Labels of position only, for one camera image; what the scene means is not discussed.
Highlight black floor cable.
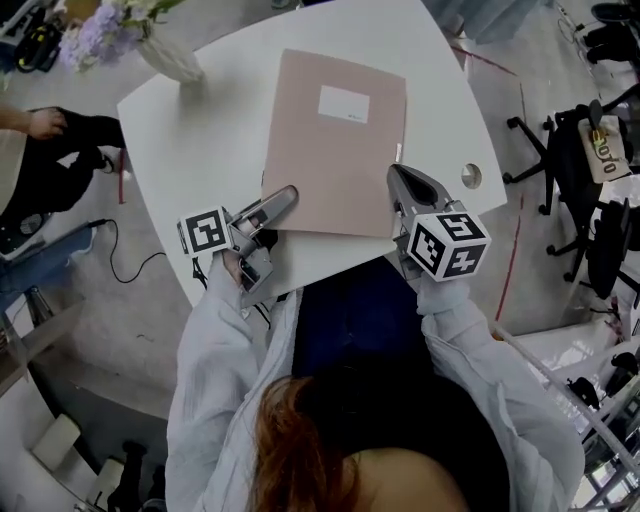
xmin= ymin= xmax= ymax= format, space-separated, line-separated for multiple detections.
xmin=88 ymin=218 xmax=169 ymax=284

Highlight purple flower bunch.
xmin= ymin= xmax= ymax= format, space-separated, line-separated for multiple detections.
xmin=58 ymin=0 xmax=187 ymax=74

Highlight person's left forearm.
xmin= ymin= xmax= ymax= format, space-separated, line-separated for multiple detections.
xmin=164 ymin=248 xmax=301 ymax=512

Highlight beige printed cushion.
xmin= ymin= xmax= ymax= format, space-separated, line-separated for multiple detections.
xmin=578 ymin=113 xmax=634 ymax=184

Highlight pink folder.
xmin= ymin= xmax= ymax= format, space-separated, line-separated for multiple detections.
xmin=261 ymin=48 xmax=409 ymax=239

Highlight black office chair with cushion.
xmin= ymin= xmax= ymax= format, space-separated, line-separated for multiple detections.
xmin=502 ymin=98 xmax=640 ymax=236

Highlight person's right forearm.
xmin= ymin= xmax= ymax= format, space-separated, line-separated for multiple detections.
xmin=416 ymin=277 xmax=586 ymax=512

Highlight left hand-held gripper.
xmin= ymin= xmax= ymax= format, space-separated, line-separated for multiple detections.
xmin=175 ymin=185 xmax=300 ymax=295

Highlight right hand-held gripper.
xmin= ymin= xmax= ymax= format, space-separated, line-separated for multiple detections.
xmin=387 ymin=163 xmax=492 ymax=284

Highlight person's black top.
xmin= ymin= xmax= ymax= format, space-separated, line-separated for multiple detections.
xmin=292 ymin=364 xmax=511 ymax=512

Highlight person's dark trouser legs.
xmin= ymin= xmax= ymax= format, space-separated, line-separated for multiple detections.
xmin=292 ymin=252 xmax=426 ymax=381

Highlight white table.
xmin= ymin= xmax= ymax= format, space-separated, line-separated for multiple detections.
xmin=116 ymin=0 xmax=508 ymax=309

